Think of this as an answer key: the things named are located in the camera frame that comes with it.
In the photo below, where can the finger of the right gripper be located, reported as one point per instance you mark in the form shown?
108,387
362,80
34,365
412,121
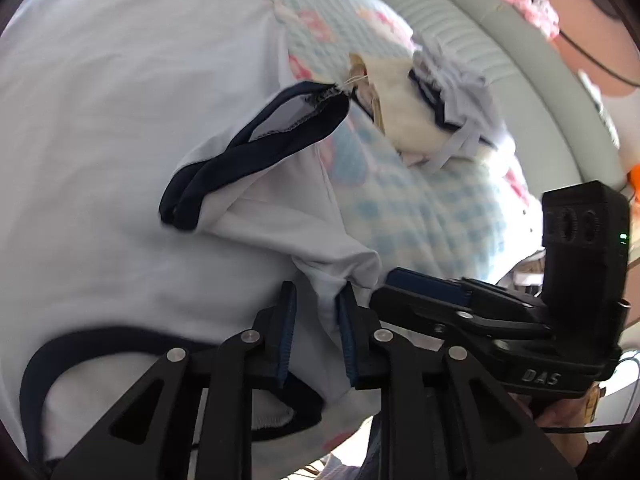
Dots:
427,286

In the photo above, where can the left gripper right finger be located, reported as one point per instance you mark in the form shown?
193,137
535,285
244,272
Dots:
357,326

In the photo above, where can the Hello Kitty checkered blanket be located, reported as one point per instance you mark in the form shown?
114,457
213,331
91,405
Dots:
464,219

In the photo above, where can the padded green headboard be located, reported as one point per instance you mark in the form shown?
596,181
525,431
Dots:
559,137

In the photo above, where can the white shirt navy trim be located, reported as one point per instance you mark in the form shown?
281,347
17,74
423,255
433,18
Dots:
63,116

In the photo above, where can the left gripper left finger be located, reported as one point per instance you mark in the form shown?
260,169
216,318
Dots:
275,326

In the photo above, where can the orange ball toy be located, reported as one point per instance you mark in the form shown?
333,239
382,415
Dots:
633,178

